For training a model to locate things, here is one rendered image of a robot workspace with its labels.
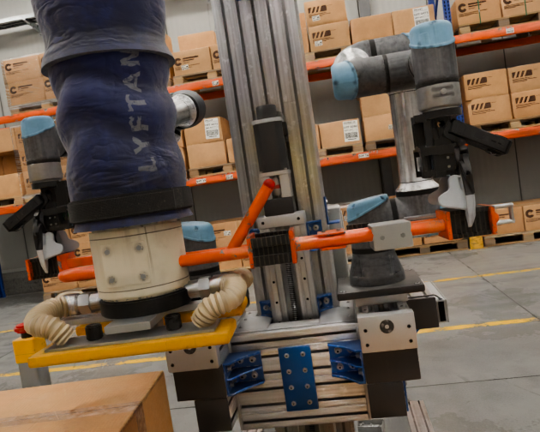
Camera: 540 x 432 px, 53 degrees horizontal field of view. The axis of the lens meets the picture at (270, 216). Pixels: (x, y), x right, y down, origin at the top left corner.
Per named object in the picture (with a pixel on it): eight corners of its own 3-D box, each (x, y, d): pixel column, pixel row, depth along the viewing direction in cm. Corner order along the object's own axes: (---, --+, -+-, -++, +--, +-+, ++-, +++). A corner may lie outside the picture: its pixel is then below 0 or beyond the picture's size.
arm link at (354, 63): (326, 46, 150) (328, 54, 104) (366, 39, 149) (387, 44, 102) (332, 88, 154) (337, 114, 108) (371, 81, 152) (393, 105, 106)
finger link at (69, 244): (82, 264, 135) (70, 231, 131) (59, 267, 135) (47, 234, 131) (86, 258, 137) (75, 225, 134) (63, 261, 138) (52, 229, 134)
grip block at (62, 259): (27, 281, 127) (24, 260, 126) (45, 274, 135) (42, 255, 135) (63, 276, 126) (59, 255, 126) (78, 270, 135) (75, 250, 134)
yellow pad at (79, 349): (27, 369, 90) (22, 339, 90) (55, 351, 100) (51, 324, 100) (230, 344, 88) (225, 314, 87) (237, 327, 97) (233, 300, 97)
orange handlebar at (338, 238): (-1, 296, 101) (-4, 277, 101) (69, 270, 131) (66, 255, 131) (506, 227, 95) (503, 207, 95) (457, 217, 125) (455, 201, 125)
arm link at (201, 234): (204, 270, 148) (196, 221, 148) (165, 273, 155) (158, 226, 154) (227, 261, 159) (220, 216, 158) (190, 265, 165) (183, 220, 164)
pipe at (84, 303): (30, 345, 92) (24, 311, 91) (88, 309, 117) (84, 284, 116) (228, 319, 89) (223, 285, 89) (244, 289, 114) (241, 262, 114)
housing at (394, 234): (375, 251, 96) (371, 226, 96) (369, 247, 103) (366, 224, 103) (414, 246, 96) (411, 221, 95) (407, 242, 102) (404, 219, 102)
